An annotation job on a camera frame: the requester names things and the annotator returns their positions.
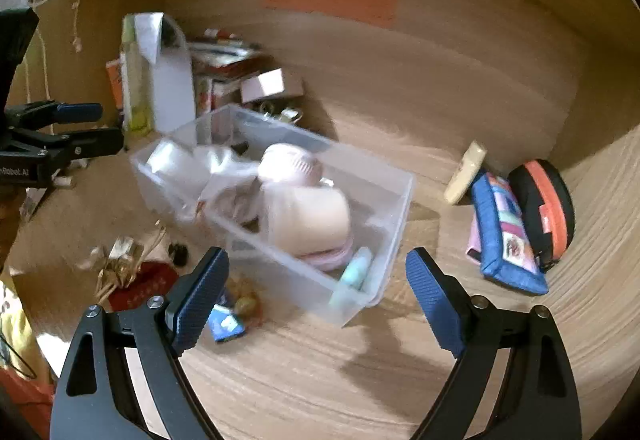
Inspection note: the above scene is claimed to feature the white paper file holder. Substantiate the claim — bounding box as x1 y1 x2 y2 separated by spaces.
135 12 199 134

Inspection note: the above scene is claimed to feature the black orange zip case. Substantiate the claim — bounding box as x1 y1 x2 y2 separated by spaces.
506 159 577 274

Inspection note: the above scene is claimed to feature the small pink white box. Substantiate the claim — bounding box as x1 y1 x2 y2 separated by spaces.
239 68 286 103

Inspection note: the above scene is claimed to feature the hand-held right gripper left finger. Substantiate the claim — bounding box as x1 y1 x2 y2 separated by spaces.
50 246 231 440

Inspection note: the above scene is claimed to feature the small brown box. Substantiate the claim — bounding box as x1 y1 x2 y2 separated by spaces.
282 72 306 98

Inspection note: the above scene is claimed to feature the person's left forearm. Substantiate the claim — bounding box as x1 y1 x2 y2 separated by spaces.
0 188 26 271

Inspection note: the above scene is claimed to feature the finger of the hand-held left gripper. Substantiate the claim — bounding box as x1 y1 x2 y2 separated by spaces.
5 101 104 128
10 126 126 171

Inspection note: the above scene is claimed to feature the small blue packet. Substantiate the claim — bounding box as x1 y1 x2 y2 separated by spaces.
206 304 247 344

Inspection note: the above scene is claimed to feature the stack of books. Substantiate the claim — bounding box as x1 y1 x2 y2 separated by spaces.
186 28 267 114

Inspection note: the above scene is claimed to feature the pink white facial brush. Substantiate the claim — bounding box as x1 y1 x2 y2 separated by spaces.
256 143 324 187

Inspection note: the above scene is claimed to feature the yellow green tall bottle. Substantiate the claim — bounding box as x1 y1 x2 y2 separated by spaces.
119 14 157 137

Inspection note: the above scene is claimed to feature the mint green small bottle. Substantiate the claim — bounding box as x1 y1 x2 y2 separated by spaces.
328 246 375 307

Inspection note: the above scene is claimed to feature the blue patchwork pouch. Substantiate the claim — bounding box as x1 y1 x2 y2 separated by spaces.
469 171 551 297

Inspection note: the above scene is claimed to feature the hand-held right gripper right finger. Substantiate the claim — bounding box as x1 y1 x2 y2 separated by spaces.
405 247 583 440

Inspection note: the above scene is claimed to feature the yellow cloth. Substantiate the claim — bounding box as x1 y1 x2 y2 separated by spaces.
0 282 43 373

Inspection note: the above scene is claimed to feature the wooden desk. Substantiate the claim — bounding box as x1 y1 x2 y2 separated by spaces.
0 0 640 440

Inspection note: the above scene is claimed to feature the clear plastic storage box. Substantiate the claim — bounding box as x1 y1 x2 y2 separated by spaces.
130 103 417 329

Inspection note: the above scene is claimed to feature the cream tube bottle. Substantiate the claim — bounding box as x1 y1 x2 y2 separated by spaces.
443 140 489 206

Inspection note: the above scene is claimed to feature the red packet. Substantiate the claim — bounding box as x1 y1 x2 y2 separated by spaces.
107 261 182 311

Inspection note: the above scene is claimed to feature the pink flat case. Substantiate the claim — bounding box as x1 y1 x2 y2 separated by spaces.
464 219 489 267

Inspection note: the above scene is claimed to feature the white tape roll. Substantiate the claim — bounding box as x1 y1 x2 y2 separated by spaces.
146 141 202 199

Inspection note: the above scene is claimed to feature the orange carton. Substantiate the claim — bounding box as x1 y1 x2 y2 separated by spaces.
104 60 126 111

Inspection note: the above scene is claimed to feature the orange red cloth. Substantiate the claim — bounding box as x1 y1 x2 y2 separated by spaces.
0 367 57 426

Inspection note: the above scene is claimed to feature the pink rope lanyard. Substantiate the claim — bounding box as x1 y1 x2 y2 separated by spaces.
199 154 357 271

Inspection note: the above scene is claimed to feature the cream tape roll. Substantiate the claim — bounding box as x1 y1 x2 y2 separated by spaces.
259 182 352 257

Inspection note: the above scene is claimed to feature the yellowish round trinket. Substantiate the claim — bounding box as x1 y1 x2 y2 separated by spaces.
224 274 262 318

